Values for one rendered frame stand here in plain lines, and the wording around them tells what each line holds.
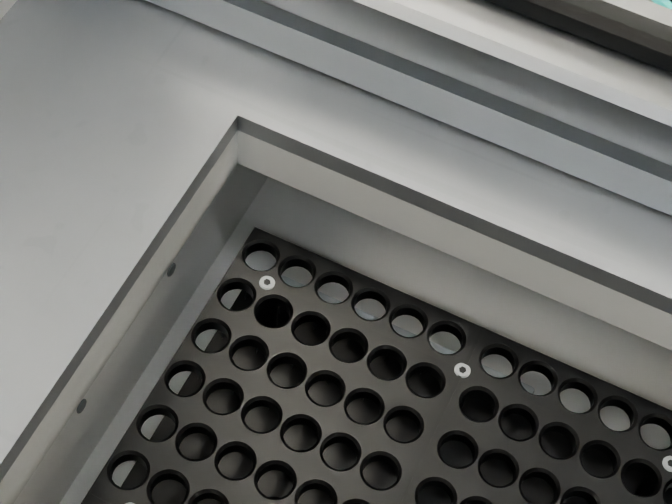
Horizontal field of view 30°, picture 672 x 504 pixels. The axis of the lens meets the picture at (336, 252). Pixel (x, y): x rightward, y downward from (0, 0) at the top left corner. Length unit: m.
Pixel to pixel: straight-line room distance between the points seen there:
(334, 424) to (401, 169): 0.09
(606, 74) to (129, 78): 0.16
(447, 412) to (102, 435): 0.14
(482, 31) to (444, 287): 0.15
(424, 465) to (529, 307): 0.13
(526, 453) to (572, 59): 0.13
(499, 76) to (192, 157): 0.10
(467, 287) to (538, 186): 0.11
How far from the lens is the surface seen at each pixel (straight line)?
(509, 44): 0.39
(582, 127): 0.40
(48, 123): 0.42
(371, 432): 0.41
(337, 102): 0.42
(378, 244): 0.52
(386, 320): 0.43
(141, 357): 0.48
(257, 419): 0.44
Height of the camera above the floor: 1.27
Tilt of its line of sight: 58 degrees down
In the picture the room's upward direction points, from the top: 6 degrees clockwise
